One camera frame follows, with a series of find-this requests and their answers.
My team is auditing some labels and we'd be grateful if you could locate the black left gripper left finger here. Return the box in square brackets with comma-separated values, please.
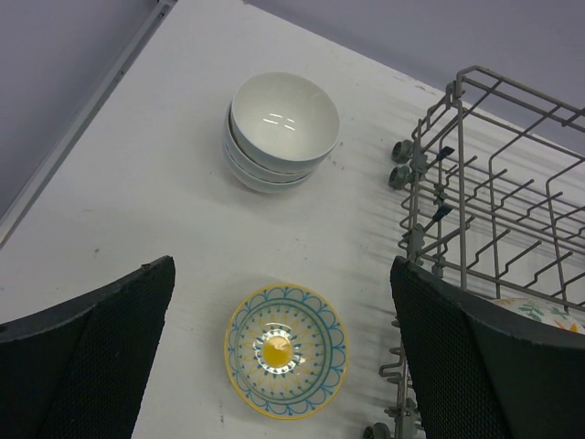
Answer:
[1, 256, 176, 438]

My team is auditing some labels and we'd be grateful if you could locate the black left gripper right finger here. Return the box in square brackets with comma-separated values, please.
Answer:
[389, 256, 584, 438]

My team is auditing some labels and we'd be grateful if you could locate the orange green floral bowl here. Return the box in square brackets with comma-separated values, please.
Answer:
[492, 298, 584, 335]

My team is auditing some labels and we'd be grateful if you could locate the yellow dotted bowl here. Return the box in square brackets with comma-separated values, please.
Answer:
[223, 284, 349, 421]

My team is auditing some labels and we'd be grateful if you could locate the light blue bowl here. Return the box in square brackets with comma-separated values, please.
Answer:
[223, 137, 314, 194]
[224, 105, 315, 184]

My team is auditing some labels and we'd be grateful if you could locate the light blue bowl rack end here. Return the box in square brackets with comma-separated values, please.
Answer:
[229, 71, 341, 174]

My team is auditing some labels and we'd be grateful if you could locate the grey wire dish rack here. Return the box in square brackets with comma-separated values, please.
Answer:
[363, 66, 584, 438]

